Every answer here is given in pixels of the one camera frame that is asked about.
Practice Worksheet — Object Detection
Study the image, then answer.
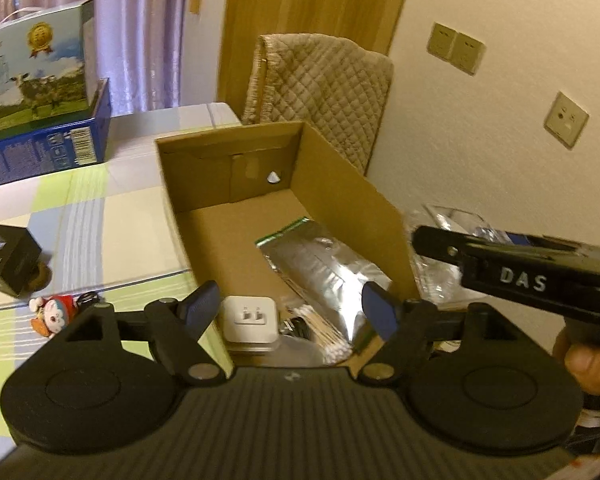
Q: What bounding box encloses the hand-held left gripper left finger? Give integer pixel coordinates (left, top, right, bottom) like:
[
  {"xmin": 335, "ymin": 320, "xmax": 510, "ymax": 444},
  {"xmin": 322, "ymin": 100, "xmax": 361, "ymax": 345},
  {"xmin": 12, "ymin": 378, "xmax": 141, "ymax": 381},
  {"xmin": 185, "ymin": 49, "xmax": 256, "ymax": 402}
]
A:
[{"xmin": 62, "ymin": 280, "xmax": 226, "ymax": 386}]

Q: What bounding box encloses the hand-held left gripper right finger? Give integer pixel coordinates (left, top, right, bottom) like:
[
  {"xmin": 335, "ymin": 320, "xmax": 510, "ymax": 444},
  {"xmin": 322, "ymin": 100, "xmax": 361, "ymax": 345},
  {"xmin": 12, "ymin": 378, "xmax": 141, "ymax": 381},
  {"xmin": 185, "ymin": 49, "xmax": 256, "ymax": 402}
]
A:
[{"xmin": 357, "ymin": 280, "xmax": 523, "ymax": 386}]

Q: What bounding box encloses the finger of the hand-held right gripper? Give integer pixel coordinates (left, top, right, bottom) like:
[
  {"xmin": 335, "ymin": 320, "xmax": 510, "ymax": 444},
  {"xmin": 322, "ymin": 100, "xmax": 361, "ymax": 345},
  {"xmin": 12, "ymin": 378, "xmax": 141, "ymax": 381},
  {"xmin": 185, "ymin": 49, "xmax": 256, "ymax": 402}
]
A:
[{"xmin": 411, "ymin": 225, "xmax": 469, "ymax": 267}]

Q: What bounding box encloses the clear plastic case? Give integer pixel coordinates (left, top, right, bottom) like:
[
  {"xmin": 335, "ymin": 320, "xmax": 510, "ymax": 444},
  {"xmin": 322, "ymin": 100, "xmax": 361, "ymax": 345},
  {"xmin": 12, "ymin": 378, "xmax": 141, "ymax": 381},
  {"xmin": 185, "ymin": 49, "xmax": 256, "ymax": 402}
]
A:
[{"xmin": 402, "ymin": 203, "xmax": 506, "ymax": 301}]

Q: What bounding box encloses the white power adapter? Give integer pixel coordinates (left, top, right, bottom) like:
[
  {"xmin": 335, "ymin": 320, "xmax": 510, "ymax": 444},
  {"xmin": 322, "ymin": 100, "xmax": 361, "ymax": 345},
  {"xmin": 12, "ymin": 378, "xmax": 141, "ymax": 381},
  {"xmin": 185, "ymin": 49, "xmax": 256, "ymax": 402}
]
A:
[{"xmin": 220, "ymin": 296, "xmax": 281, "ymax": 356}]

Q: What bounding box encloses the bag of cotton swabs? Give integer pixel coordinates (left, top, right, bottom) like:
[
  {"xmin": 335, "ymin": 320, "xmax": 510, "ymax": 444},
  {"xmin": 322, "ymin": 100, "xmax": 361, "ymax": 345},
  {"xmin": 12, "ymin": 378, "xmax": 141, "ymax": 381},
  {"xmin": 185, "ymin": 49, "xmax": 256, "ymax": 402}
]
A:
[{"xmin": 282, "ymin": 302, "xmax": 353, "ymax": 365}]

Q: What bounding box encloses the silver tea pouch green leaf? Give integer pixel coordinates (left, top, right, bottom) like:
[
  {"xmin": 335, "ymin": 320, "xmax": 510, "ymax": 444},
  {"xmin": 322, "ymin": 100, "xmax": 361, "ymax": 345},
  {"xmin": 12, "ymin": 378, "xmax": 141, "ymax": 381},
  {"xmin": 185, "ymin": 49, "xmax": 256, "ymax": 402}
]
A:
[{"xmin": 255, "ymin": 217, "xmax": 393, "ymax": 351}]

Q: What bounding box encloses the black cable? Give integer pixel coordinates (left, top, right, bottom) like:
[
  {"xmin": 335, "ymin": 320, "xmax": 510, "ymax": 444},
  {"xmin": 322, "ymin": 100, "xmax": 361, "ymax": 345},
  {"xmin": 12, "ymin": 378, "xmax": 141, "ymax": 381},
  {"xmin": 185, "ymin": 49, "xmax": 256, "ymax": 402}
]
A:
[{"xmin": 279, "ymin": 315, "xmax": 313, "ymax": 343}]

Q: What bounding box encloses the brown cardboard box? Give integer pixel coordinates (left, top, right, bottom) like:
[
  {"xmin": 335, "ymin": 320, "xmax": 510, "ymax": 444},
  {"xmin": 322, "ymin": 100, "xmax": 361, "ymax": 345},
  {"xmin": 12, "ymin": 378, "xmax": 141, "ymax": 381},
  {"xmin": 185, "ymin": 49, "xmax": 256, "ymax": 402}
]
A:
[{"xmin": 154, "ymin": 121, "xmax": 422, "ymax": 378}]

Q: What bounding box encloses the small cartoon cat toy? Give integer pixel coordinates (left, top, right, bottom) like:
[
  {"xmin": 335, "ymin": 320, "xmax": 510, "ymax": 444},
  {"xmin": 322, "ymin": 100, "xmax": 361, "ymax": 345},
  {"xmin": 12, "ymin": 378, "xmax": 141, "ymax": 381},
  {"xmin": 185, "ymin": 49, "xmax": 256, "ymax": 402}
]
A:
[{"xmin": 28, "ymin": 294, "xmax": 79, "ymax": 337}]

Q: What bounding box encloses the brown hair tie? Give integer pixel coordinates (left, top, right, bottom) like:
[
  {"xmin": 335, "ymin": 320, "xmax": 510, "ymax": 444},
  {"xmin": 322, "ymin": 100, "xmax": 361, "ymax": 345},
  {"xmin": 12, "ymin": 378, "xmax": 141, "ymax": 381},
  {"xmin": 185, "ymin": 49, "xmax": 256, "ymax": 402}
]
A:
[{"xmin": 27, "ymin": 260, "xmax": 52, "ymax": 291}]

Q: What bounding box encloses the black rectangular box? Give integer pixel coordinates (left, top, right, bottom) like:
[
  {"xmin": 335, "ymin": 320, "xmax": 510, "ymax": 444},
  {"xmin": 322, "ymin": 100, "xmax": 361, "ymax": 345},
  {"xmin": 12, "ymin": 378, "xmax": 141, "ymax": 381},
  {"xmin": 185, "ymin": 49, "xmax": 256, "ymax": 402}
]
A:
[{"xmin": 0, "ymin": 223, "xmax": 43, "ymax": 298}]

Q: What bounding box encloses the person's right hand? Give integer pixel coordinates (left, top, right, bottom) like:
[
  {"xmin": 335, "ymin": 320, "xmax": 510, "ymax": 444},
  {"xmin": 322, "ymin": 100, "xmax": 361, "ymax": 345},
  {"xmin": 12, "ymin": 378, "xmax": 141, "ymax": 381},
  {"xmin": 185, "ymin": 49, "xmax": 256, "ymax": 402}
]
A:
[{"xmin": 552, "ymin": 327, "xmax": 600, "ymax": 403}]

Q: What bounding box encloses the checked tablecloth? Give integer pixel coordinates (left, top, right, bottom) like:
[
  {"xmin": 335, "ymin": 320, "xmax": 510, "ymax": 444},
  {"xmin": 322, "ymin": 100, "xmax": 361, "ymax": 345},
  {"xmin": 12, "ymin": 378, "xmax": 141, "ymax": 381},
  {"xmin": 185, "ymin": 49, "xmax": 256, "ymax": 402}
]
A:
[{"xmin": 0, "ymin": 102, "xmax": 243, "ymax": 461}]

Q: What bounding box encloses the chair with quilted cover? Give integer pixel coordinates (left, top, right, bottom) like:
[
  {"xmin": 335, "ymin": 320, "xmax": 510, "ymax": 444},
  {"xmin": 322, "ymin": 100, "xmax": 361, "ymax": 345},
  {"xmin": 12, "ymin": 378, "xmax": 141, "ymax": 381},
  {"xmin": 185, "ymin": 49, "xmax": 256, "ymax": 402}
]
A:
[{"xmin": 242, "ymin": 33, "xmax": 395, "ymax": 176}]

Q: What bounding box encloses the blue cardboard box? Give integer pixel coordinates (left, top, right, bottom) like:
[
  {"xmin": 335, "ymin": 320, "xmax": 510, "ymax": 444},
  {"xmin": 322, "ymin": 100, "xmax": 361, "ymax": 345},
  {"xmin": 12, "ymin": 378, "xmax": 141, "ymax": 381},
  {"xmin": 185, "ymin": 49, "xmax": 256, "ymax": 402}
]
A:
[{"xmin": 0, "ymin": 78, "xmax": 112, "ymax": 188}]

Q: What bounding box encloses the pale curtain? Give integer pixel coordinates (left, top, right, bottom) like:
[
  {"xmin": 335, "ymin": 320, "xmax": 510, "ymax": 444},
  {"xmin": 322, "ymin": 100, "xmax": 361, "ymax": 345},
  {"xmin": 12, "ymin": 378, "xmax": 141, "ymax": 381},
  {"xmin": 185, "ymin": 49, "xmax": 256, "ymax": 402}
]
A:
[{"xmin": 0, "ymin": 0, "xmax": 191, "ymax": 116}]

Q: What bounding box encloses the wooden door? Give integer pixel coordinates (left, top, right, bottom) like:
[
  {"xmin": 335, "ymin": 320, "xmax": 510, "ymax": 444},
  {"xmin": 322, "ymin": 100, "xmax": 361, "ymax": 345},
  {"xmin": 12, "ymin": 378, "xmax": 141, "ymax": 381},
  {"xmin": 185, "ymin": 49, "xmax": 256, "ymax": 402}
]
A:
[{"xmin": 217, "ymin": 0, "xmax": 415, "ymax": 111}]

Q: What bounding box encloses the milk carton with cow print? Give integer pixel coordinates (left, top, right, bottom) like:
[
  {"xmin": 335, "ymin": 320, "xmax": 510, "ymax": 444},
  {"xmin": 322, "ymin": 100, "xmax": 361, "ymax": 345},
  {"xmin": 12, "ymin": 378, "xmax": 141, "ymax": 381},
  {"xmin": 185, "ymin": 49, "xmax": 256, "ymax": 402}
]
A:
[{"xmin": 0, "ymin": 0, "xmax": 97, "ymax": 138}]

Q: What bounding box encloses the beige round-port wall socket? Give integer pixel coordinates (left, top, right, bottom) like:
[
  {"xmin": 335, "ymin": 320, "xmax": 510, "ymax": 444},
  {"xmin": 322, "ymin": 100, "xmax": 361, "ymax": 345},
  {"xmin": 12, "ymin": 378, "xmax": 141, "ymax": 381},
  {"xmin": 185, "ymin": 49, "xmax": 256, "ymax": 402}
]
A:
[{"xmin": 544, "ymin": 91, "xmax": 590, "ymax": 149}]

